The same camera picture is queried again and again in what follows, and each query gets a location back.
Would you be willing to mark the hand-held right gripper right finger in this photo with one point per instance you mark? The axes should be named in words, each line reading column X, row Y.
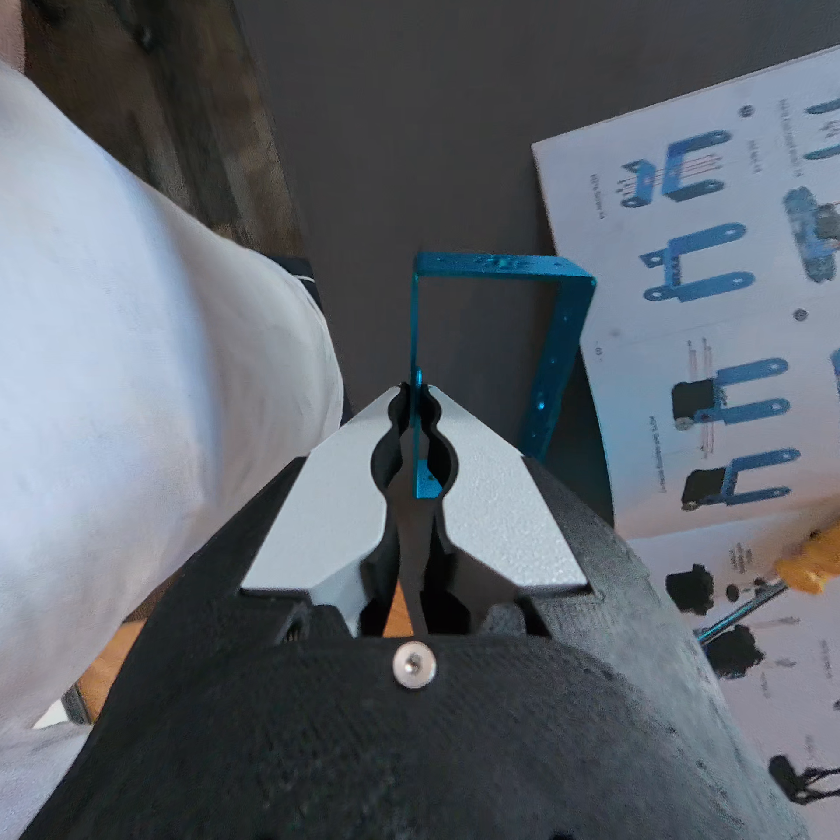
column 512, row 525

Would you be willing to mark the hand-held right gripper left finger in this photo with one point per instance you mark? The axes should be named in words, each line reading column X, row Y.
column 321, row 525

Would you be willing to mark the large blue metal U bracket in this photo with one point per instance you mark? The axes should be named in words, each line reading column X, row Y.
column 505, row 266

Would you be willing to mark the printed assembly instruction sheet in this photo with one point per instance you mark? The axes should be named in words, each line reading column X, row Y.
column 722, row 328

